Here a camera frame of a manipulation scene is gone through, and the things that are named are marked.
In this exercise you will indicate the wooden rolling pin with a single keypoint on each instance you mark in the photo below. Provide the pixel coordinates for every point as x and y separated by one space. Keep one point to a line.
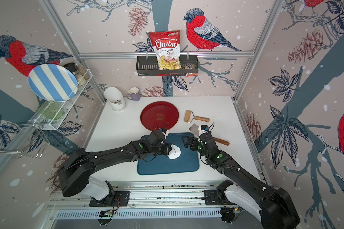
189 117

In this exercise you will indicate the white dough piece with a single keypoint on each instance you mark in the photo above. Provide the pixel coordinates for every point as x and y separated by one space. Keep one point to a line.
174 152

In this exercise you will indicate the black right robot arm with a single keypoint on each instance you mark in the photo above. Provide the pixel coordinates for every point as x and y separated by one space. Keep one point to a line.
273 207

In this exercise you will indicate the white wire wall shelf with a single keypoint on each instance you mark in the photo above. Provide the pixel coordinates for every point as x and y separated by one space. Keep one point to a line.
48 127

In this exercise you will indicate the purple mug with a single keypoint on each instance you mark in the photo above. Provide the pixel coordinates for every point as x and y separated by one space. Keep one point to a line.
134 94

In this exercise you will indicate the round red tray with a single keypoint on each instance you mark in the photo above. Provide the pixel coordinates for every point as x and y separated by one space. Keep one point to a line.
159 114

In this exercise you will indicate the teal plastic tray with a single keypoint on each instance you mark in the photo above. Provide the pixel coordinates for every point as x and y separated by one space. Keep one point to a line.
188 161

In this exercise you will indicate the blue white striped plate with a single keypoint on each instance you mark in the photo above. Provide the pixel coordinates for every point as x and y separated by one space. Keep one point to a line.
53 83

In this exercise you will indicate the metal spatula wooden handle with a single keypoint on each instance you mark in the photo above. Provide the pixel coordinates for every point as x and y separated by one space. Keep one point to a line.
195 130

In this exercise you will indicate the dark lid spice jar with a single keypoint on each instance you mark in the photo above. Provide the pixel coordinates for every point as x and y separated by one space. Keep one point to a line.
72 68

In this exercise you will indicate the green glass cup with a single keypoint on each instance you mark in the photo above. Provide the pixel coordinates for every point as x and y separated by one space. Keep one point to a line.
50 110

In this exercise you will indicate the red cassava chips bag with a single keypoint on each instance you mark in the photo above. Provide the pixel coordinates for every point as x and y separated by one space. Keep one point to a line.
166 45

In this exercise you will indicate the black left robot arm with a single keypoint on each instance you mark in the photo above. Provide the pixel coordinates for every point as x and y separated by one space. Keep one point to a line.
75 175

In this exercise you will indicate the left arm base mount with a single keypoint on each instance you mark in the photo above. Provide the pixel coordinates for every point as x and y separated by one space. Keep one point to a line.
113 199

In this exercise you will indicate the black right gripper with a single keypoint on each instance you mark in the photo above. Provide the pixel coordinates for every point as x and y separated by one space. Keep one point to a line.
194 141

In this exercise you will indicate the white cutlery holder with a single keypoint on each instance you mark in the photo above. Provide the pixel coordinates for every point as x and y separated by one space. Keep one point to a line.
115 99

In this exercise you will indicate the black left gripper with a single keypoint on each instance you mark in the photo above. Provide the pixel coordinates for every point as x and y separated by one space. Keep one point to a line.
167 145

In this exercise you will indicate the black wire wall basket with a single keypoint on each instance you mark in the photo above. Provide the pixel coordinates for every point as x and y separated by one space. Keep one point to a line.
148 66

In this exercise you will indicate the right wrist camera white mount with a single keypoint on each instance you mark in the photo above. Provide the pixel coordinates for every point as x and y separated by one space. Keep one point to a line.
203 129

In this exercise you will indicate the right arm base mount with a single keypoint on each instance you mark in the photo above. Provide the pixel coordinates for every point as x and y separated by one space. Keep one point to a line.
215 197

